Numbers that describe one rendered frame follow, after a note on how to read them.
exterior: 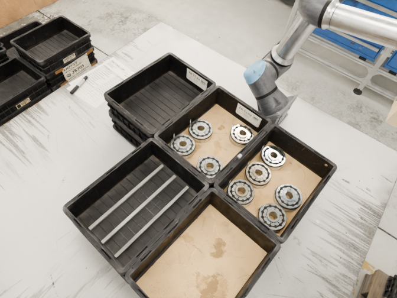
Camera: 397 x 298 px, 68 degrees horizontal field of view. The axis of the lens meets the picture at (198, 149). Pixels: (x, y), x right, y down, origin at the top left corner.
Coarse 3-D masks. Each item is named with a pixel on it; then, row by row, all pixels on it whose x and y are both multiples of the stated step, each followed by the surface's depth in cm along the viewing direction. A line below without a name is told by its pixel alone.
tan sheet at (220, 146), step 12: (216, 108) 135; (216, 120) 131; (228, 120) 131; (216, 132) 127; (228, 132) 128; (168, 144) 122; (204, 144) 123; (216, 144) 124; (228, 144) 124; (192, 156) 120; (216, 156) 120; (228, 156) 121
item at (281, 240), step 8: (272, 128) 118; (280, 128) 118; (264, 136) 116; (288, 136) 117; (256, 144) 113; (304, 144) 115; (248, 152) 111; (312, 152) 114; (240, 160) 108; (328, 160) 112; (232, 168) 107; (336, 168) 110; (224, 176) 104; (328, 176) 109; (216, 184) 102; (320, 184) 106; (224, 192) 101; (320, 192) 104; (232, 200) 99; (312, 200) 102; (240, 208) 98; (304, 208) 100; (264, 224) 96; (296, 224) 97; (272, 232) 94; (288, 232) 95; (280, 240) 93
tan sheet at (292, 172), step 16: (272, 144) 126; (256, 160) 121; (288, 160) 122; (240, 176) 116; (272, 176) 117; (288, 176) 118; (304, 176) 119; (240, 192) 112; (256, 192) 113; (272, 192) 114; (304, 192) 115; (256, 208) 109
